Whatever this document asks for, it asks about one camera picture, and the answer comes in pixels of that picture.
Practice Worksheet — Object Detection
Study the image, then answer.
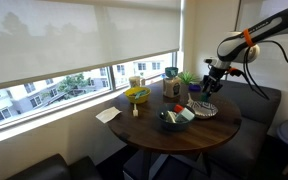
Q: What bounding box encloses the cream mug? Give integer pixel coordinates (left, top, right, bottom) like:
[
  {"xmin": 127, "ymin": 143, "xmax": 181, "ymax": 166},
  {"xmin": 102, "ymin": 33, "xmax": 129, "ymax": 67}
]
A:
[{"xmin": 128, "ymin": 75, "xmax": 147, "ymax": 89}]

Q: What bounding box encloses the green tree outside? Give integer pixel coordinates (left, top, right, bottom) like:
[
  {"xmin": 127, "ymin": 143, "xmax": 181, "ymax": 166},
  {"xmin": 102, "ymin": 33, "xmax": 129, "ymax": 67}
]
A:
[{"xmin": 57, "ymin": 73, "xmax": 92, "ymax": 98}]

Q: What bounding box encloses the grey blue block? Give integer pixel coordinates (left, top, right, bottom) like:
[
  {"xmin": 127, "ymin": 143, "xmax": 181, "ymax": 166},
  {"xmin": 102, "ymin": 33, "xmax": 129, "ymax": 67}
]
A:
[{"xmin": 175, "ymin": 107, "xmax": 196, "ymax": 123}]

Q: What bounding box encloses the white roller blind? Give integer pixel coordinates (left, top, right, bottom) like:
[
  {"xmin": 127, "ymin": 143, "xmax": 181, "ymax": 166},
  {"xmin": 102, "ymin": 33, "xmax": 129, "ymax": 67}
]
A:
[{"xmin": 0, "ymin": 0, "xmax": 182, "ymax": 92}]

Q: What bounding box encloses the white paper sheet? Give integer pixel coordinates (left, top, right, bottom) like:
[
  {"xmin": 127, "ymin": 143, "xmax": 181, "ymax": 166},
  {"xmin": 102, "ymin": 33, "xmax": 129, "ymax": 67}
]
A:
[{"xmin": 95, "ymin": 106, "xmax": 123, "ymax": 125}]

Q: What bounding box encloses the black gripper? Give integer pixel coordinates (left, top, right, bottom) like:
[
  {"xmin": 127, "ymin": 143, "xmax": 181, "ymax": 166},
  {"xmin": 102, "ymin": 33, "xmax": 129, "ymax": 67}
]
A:
[{"xmin": 201, "ymin": 67, "xmax": 227, "ymax": 101}]

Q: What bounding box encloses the teal object in yellow bowl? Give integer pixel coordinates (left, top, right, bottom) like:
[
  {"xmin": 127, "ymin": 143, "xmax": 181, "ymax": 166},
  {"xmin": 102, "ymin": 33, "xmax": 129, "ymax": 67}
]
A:
[{"xmin": 133, "ymin": 89, "xmax": 149, "ymax": 100}]

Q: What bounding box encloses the blue white patterned plate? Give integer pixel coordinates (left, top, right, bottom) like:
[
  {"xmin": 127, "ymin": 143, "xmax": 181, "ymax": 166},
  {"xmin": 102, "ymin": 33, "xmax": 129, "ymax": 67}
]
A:
[{"xmin": 186, "ymin": 99, "xmax": 219, "ymax": 120}]

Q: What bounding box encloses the small purple bowl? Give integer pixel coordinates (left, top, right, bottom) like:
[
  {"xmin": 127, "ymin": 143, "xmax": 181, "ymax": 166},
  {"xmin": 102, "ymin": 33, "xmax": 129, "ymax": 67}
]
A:
[{"xmin": 187, "ymin": 83, "xmax": 203, "ymax": 93}]

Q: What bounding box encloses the orange cable strap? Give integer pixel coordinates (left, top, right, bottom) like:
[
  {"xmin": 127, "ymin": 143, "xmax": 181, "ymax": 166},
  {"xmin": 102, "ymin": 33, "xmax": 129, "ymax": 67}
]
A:
[
  {"xmin": 242, "ymin": 28, "xmax": 255, "ymax": 48},
  {"xmin": 228, "ymin": 67, "xmax": 241, "ymax": 75}
]

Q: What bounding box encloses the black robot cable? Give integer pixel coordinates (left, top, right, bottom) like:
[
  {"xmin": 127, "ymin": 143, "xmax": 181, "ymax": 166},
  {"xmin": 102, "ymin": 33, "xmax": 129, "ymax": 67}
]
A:
[{"xmin": 233, "ymin": 39, "xmax": 288, "ymax": 101}]

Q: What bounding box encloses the jar with teal lid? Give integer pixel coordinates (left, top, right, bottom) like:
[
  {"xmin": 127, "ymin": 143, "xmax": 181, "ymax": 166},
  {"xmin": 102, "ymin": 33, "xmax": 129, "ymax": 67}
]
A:
[{"xmin": 162, "ymin": 66, "xmax": 183, "ymax": 99}]

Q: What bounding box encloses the dark blue bowl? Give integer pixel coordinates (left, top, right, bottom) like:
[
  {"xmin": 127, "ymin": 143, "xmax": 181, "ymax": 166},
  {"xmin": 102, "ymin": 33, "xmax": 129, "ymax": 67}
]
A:
[{"xmin": 156, "ymin": 102, "xmax": 197, "ymax": 132}]

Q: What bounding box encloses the white green block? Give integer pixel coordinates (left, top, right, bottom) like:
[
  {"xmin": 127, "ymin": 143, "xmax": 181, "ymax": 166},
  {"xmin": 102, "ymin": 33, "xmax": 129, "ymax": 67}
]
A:
[{"xmin": 165, "ymin": 110, "xmax": 178, "ymax": 124}]

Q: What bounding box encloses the white spoon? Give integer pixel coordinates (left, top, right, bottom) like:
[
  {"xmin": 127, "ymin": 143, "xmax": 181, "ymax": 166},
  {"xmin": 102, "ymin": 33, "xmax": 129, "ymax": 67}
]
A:
[{"xmin": 186, "ymin": 92, "xmax": 196, "ymax": 107}]

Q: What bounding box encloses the window frame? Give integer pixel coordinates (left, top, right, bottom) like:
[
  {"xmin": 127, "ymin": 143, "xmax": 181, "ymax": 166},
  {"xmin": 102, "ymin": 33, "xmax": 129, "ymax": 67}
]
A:
[{"xmin": 0, "ymin": 49, "xmax": 185, "ymax": 138}]

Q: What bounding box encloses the white building outside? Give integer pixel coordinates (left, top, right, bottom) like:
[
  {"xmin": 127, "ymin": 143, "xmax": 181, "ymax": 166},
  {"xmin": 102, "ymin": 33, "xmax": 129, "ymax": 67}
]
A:
[{"xmin": 0, "ymin": 58, "xmax": 176, "ymax": 127}]

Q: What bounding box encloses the grey sofa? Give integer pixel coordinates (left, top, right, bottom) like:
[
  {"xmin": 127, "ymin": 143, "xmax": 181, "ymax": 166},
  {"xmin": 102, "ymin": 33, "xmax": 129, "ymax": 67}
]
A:
[{"xmin": 198, "ymin": 77, "xmax": 283, "ymax": 180}]

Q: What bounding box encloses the red block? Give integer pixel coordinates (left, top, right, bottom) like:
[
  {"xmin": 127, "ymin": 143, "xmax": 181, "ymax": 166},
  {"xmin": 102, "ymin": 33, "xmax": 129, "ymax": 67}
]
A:
[{"xmin": 173, "ymin": 104, "xmax": 185, "ymax": 114}]

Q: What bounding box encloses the yellow bowl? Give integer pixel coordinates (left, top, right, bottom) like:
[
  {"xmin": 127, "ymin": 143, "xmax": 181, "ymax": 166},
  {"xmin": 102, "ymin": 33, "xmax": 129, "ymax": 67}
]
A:
[{"xmin": 124, "ymin": 86, "xmax": 152, "ymax": 105}]

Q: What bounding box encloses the grey table pedestal base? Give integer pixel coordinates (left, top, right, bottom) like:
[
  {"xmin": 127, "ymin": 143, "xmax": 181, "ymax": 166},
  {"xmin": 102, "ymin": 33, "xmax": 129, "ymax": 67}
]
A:
[{"xmin": 122, "ymin": 149, "xmax": 215, "ymax": 180}]

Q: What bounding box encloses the small green plant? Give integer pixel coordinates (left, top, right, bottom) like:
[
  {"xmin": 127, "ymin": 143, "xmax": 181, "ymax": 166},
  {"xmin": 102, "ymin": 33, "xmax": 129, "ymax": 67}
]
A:
[{"xmin": 177, "ymin": 70, "xmax": 201, "ymax": 86}]

